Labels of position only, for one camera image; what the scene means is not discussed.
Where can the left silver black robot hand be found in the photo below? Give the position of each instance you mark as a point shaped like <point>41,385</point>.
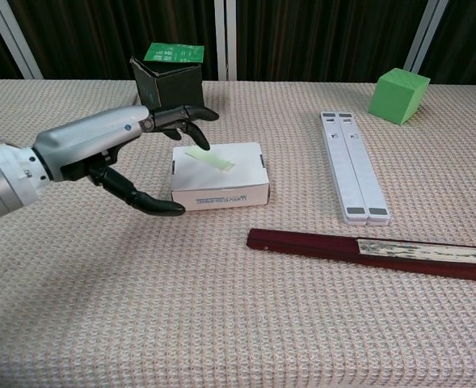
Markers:
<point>88,135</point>

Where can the pale green paper strip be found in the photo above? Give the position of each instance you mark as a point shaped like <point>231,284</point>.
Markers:
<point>217,161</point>

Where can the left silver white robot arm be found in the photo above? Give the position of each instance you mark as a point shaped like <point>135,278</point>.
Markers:
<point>3,178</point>

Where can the dark open box green lid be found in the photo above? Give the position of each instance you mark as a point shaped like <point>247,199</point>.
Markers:
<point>179,89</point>

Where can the white cardboard box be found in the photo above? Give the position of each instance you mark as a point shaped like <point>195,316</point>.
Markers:
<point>221,182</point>

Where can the white window pillar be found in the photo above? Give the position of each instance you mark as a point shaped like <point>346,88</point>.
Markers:
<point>425,36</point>
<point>225,40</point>
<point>15,40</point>

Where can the beige waffle tablecloth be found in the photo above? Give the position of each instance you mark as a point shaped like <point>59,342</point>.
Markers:
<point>221,315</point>

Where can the dark red folding fan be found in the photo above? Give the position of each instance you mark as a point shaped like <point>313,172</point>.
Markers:
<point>310,244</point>

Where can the white folded bar stand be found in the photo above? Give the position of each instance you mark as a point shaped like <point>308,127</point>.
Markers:
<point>355,169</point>

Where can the green foam cube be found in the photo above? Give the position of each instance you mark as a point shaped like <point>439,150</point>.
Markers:
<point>397,97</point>

